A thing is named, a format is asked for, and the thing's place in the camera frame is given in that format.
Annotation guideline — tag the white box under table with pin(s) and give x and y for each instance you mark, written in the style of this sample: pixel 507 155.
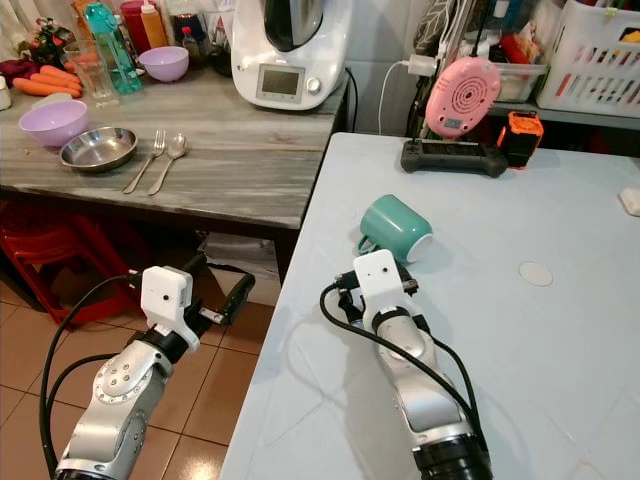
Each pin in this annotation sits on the white box under table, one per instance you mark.
pixel 245 260

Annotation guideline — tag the orange and black device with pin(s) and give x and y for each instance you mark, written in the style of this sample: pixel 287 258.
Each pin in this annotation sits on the orange and black device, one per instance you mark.
pixel 521 140

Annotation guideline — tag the red sauce bottle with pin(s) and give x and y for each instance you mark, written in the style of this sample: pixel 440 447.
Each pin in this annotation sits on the red sauce bottle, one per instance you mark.
pixel 134 25

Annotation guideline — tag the silver spoon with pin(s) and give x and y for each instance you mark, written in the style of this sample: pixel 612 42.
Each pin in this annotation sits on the silver spoon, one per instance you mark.
pixel 175 147

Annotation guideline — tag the small white object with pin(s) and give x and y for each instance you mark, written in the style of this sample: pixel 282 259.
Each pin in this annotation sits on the small white object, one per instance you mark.
pixel 630 201

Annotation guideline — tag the teal ceramic mug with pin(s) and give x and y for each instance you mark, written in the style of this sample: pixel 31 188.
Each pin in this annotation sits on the teal ceramic mug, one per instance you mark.
pixel 400 225

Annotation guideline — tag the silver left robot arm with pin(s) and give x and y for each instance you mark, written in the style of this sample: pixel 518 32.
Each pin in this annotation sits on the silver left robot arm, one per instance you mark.
pixel 117 395

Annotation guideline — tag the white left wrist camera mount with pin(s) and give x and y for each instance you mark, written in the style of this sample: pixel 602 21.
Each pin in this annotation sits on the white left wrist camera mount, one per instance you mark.
pixel 165 296

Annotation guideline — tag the teal water bottle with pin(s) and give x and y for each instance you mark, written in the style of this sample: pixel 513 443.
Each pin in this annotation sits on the teal water bottle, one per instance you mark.
pixel 115 50

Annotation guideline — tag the round white table sticker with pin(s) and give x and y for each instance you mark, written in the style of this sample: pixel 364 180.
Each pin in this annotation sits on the round white table sticker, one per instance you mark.
pixel 535 274

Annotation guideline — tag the black handheld controller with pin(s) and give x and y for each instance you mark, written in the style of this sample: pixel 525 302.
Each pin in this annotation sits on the black handheld controller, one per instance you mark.
pixel 452 158

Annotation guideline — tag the pink round device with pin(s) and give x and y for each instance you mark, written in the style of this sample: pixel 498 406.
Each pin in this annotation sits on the pink round device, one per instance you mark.
pixel 463 95

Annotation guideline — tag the dark flower bunch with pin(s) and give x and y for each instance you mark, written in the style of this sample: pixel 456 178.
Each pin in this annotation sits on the dark flower bunch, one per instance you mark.
pixel 50 40

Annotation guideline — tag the white lidded container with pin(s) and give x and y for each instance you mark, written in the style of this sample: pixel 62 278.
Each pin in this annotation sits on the white lidded container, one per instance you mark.
pixel 4 95

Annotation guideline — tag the orange carrot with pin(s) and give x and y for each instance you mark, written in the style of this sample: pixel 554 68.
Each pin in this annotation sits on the orange carrot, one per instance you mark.
pixel 58 75
pixel 40 88

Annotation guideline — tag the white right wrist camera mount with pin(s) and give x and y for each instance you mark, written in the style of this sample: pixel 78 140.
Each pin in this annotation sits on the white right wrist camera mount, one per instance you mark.
pixel 380 283

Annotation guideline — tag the large purple bowl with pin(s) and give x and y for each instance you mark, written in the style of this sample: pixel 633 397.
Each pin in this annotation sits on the large purple bowl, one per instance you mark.
pixel 54 120

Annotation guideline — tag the clear plastic container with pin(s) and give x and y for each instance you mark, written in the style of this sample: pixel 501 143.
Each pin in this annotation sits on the clear plastic container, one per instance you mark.
pixel 522 82

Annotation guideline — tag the small purple bowl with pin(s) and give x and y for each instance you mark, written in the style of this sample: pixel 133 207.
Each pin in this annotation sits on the small purple bowl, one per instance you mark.
pixel 163 62

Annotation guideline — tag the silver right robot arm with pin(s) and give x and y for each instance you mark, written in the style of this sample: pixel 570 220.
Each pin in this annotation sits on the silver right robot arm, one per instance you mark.
pixel 425 385

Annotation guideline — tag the white food processor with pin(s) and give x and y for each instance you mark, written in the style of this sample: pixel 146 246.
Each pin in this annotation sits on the white food processor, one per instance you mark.
pixel 288 60

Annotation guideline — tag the orange sauce bottle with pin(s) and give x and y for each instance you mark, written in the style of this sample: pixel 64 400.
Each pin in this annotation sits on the orange sauce bottle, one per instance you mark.
pixel 155 28

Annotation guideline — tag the clear drinking glass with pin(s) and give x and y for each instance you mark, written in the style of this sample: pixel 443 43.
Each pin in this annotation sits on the clear drinking glass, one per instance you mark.
pixel 95 80

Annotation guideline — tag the white plastic basket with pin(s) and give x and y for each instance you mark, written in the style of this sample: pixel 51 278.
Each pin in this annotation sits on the white plastic basket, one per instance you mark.
pixel 592 65

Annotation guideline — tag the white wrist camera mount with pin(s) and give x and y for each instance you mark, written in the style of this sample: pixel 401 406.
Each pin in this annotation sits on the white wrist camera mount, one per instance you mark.
pixel 165 296
pixel 380 283

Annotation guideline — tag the white power adapter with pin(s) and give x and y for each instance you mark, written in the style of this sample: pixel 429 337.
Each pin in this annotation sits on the white power adapter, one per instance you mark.
pixel 422 65

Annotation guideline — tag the red plastic stool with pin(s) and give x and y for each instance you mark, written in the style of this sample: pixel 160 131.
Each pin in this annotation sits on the red plastic stool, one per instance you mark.
pixel 50 260

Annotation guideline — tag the silver fork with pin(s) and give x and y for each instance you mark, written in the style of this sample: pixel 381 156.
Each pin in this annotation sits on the silver fork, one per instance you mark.
pixel 150 155

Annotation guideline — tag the stainless steel bowl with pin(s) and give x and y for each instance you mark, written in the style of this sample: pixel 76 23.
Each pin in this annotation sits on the stainless steel bowl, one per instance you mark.
pixel 98 148

